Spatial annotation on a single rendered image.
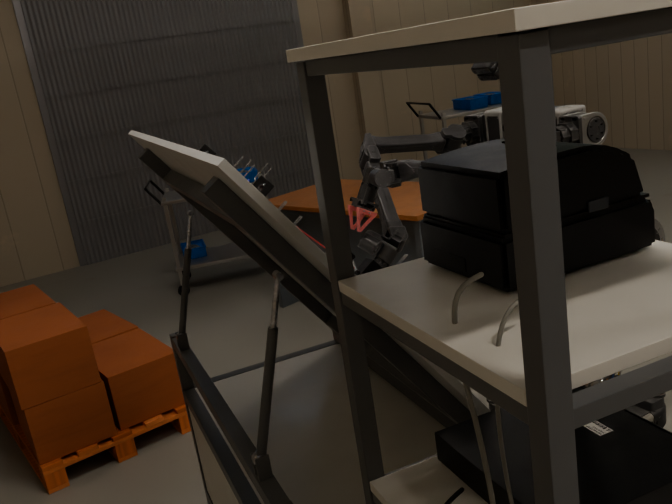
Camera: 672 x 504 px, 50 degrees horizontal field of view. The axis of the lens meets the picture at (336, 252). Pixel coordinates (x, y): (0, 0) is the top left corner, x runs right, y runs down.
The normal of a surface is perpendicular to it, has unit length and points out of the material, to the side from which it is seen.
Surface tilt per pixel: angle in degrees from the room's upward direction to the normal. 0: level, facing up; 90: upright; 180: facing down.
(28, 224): 90
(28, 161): 90
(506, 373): 0
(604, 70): 90
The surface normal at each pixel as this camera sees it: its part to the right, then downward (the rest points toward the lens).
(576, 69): -0.85, 0.26
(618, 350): -0.14, -0.95
